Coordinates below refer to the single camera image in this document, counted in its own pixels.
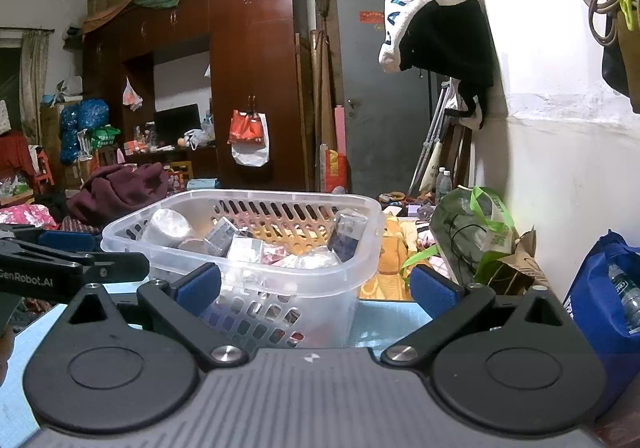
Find orange and white hanging bag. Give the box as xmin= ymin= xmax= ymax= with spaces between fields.
xmin=228 ymin=109 xmax=271 ymax=167

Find black monitor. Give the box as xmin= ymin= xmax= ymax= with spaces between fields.
xmin=153 ymin=104 xmax=201 ymax=144

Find white small box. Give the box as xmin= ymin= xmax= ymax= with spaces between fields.
xmin=227 ymin=235 xmax=264 ymax=264

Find dark blue wrapped box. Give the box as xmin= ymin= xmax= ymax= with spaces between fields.
xmin=327 ymin=210 xmax=369 ymax=264

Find blue patterned sack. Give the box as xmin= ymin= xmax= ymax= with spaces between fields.
xmin=58 ymin=99 xmax=111 ymax=165

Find white and black hanging jacket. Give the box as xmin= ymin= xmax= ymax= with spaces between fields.
xmin=378 ymin=0 xmax=497 ymax=130

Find clear plastic basket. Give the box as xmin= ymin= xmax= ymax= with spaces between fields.
xmin=100 ymin=189 xmax=387 ymax=350

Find brown wooden wardrobe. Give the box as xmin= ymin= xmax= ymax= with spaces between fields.
xmin=82 ymin=0 xmax=314 ymax=192

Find metal crutches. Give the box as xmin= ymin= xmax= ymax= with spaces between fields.
xmin=407 ymin=80 xmax=452 ymax=197

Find pink plastic bag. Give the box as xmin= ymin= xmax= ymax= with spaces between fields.
xmin=122 ymin=77 xmax=144 ymax=112

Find dark hanging bag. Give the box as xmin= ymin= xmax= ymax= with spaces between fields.
xmin=600 ymin=8 xmax=640 ymax=115

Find silver tape roll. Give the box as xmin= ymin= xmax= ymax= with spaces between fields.
xmin=142 ymin=208 xmax=194 ymax=249

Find small silver box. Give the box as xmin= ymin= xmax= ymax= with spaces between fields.
xmin=204 ymin=218 xmax=239 ymax=257

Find beige curtain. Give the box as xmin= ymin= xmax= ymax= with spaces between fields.
xmin=17 ymin=30 xmax=51 ymax=145

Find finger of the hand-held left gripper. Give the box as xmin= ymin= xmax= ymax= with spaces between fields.
xmin=0 ymin=224 xmax=99 ymax=267

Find green plastic bag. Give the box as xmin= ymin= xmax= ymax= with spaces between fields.
xmin=429 ymin=185 xmax=519 ymax=280

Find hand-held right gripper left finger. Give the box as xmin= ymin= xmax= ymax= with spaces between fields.
xmin=67 ymin=262 xmax=251 ymax=372

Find yellow printed blanket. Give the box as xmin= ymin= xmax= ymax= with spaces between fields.
xmin=359 ymin=215 xmax=442 ymax=302

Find clear water bottle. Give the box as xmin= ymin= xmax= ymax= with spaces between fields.
xmin=607 ymin=264 xmax=640 ymax=335

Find grey door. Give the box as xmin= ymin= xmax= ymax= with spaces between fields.
xmin=336 ymin=0 xmax=452 ymax=200

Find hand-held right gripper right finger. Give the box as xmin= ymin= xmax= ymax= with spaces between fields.
xmin=381 ymin=264 xmax=564 ymax=370

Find maroon cloth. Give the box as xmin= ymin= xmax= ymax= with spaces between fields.
xmin=67 ymin=163 xmax=171 ymax=230

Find brown paper bag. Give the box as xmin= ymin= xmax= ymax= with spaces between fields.
xmin=475 ymin=228 xmax=554 ymax=297

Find blue shopping bag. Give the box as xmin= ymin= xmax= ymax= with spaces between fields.
xmin=564 ymin=230 xmax=640 ymax=370

